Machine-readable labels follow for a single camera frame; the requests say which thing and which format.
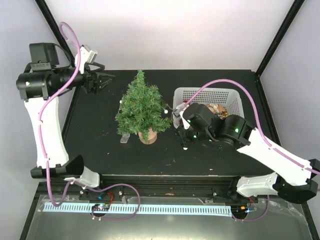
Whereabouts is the white ball light string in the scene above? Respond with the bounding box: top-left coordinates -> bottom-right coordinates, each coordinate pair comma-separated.
118,99 -> 189,151

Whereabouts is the clear battery box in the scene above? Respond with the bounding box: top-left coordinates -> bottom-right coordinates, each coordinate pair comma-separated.
120,133 -> 131,144

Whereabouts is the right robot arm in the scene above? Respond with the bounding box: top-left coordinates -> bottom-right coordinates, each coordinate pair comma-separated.
173,103 -> 320,204

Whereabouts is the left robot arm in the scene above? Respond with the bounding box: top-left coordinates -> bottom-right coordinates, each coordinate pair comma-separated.
16,42 -> 114,200

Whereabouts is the wooden tree base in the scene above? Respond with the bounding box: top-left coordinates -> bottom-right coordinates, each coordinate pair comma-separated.
138,127 -> 158,145

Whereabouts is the small green christmas tree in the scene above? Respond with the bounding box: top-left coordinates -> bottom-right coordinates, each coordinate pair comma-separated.
115,69 -> 172,135

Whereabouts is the white plastic basket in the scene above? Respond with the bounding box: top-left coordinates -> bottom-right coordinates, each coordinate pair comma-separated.
172,87 -> 245,118

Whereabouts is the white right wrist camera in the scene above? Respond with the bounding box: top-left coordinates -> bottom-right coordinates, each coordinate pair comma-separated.
172,102 -> 190,130

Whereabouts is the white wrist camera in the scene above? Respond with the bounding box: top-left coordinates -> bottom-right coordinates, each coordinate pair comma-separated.
172,102 -> 190,130
74,45 -> 98,74

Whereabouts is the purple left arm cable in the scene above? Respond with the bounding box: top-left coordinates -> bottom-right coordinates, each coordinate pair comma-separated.
37,21 -> 83,208

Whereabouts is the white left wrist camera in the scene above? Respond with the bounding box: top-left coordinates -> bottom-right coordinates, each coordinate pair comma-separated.
74,45 -> 98,74

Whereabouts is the white slotted cable duct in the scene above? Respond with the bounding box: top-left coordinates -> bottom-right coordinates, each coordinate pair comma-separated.
42,202 -> 232,217

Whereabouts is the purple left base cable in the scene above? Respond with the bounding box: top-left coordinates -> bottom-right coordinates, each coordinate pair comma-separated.
72,181 -> 141,223

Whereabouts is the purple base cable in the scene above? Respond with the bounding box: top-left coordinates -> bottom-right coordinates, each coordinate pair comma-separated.
72,181 -> 141,223
231,193 -> 271,223

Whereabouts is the black aluminium rail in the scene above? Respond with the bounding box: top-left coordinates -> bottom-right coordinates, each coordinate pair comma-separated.
56,174 -> 283,204

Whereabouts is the black frame post left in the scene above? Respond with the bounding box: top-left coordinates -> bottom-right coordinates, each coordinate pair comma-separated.
35,0 -> 75,67

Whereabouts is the black frame post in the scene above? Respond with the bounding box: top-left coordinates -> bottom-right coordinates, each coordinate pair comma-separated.
35,0 -> 75,67
255,0 -> 305,78

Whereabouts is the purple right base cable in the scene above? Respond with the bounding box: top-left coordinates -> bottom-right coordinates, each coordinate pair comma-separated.
231,193 -> 271,223

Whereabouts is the black frame post right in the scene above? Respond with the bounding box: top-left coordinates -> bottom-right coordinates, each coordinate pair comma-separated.
255,0 -> 305,78

